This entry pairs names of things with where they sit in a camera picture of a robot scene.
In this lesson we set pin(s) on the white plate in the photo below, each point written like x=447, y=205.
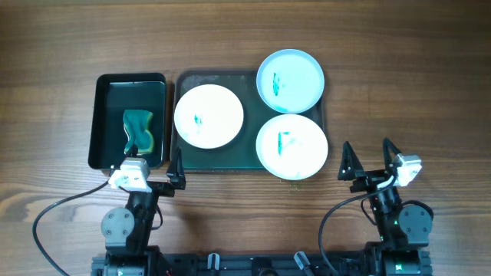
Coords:
x=292, y=147
x=208, y=116

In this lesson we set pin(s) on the dark green serving tray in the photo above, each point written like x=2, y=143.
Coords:
x=239, y=154

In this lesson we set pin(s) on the light blue plate top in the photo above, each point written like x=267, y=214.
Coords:
x=290, y=81

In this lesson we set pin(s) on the black rectangular water bin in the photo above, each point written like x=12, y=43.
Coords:
x=114, y=94

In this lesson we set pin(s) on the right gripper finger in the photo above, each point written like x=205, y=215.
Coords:
x=389, y=150
x=350, y=167

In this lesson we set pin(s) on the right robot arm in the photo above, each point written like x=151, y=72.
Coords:
x=403, y=226

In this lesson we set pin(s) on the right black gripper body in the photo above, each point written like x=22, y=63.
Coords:
x=370, y=180

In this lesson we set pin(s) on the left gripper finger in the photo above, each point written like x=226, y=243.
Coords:
x=175, y=171
x=132, y=152

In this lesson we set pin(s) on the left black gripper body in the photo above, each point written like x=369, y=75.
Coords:
x=156, y=186

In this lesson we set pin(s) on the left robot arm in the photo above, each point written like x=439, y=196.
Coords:
x=127, y=230

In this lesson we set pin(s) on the green yellow sponge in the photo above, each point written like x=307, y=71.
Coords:
x=137, y=129

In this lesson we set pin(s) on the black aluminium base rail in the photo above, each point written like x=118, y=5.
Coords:
x=344, y=262

